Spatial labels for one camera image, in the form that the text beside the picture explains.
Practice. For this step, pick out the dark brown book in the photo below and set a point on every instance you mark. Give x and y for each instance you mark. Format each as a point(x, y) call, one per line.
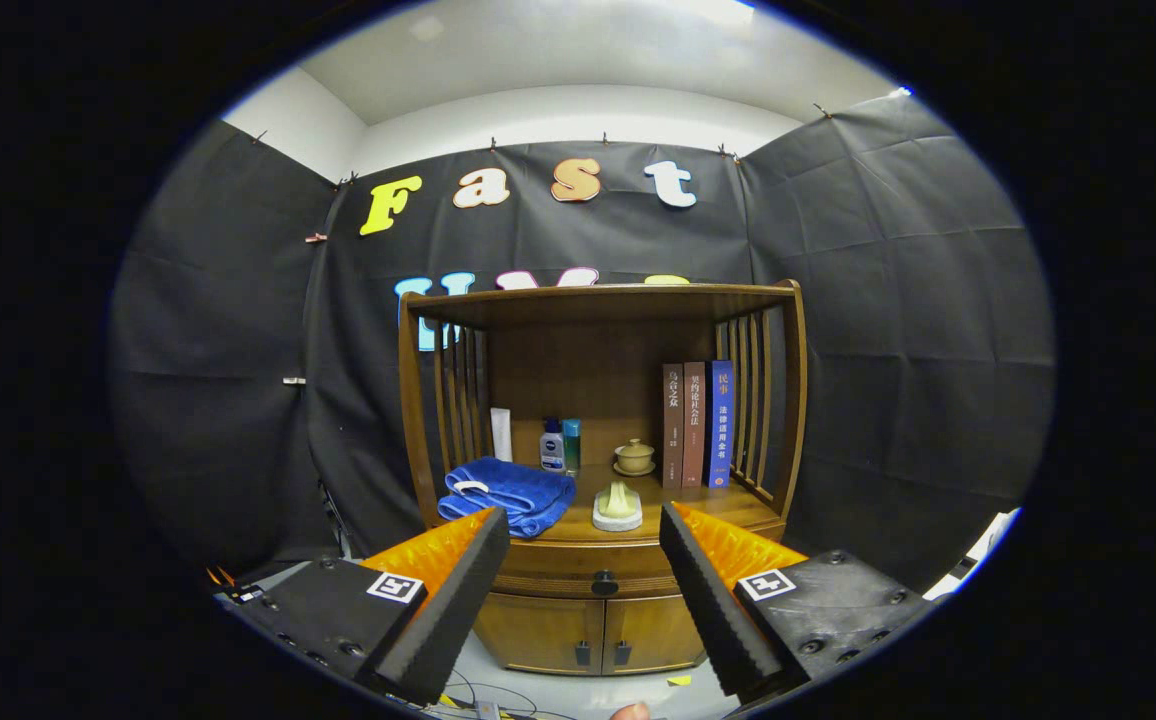
point(673, 425)

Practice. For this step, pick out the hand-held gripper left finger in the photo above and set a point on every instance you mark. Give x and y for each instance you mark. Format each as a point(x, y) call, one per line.
point(448, 620)

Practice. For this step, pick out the wooden drawer with black knob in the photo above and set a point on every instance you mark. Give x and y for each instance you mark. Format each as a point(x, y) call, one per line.
point(558, 575)

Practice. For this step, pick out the wooden countertop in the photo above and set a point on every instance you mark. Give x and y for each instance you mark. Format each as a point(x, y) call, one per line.
point(678, 515)

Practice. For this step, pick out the white bottle with blue cap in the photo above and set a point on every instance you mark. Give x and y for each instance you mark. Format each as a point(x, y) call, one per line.
point(552, 452)

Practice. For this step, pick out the white object at edge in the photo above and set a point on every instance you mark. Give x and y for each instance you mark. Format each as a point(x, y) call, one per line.
point(978, 555)

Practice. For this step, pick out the black backdrop cloth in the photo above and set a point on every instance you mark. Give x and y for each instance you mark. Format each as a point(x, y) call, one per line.
point(908, 330)

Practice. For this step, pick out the beige lidded teacup with saucer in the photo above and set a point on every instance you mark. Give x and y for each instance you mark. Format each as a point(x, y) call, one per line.
point(634, 458)

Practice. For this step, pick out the blue folded towel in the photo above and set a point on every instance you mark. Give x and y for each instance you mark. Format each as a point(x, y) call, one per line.
point(508, 490)

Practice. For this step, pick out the teal bottle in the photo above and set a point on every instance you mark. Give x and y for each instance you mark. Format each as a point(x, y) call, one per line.
point(572, 445)

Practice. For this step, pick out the blue book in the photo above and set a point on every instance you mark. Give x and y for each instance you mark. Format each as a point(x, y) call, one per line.
point(719, 425)

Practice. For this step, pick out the white tube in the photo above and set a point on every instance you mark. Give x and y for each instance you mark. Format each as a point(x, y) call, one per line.
point(501, 435)

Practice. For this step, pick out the reddish brown book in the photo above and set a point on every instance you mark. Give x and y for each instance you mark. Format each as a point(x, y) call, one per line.
point(694, 425)

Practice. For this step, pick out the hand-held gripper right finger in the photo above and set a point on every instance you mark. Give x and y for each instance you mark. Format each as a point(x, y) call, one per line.
point(713, 610)

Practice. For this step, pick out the wooden cabinet door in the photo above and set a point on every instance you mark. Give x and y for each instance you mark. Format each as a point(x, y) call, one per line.
point(538, 632)
point(653, 630)

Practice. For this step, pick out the wooden cabinet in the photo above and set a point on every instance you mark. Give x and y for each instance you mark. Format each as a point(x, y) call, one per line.
point(588, 370)

